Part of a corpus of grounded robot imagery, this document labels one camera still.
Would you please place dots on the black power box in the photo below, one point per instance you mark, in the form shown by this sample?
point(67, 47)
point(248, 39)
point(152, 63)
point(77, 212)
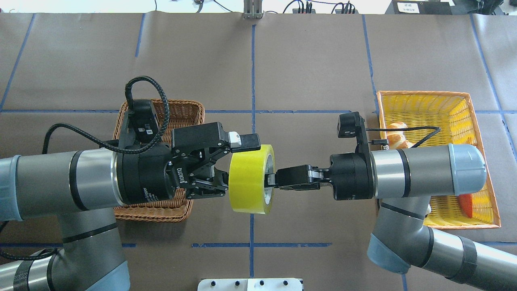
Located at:
point(418, 7)

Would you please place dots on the yellow plastic basket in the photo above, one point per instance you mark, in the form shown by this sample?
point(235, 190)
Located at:
point(453, 113)

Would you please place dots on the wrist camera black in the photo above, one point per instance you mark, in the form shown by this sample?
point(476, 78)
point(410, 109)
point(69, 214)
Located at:
point(351, 125)
point(142, 122)

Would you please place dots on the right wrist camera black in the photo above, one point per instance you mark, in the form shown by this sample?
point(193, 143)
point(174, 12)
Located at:
point(351, 125)

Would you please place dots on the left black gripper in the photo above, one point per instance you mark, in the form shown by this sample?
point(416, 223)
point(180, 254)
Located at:
point(146, 178)

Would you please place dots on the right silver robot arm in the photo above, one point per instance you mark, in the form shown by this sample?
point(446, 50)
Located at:
point(405, 180)

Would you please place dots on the toy carrot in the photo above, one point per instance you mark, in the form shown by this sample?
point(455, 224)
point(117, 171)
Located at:
point(466, 204)

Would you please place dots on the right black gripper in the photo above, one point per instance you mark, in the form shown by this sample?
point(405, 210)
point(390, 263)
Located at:
point(350, 178)

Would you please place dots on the yellow tape roll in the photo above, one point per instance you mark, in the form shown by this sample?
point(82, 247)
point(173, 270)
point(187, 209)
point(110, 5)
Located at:
point(247, 178)

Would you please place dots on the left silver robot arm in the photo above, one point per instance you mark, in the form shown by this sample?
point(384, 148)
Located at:
point(83, 187)

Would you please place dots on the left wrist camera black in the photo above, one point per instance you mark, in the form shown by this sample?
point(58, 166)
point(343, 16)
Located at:
point(142, 122)

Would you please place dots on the toy croissant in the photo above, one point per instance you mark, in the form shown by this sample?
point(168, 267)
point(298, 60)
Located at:
point(396, 139)

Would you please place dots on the aluminium frame post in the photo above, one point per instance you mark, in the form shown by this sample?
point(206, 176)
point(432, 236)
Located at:
point(252, 9)

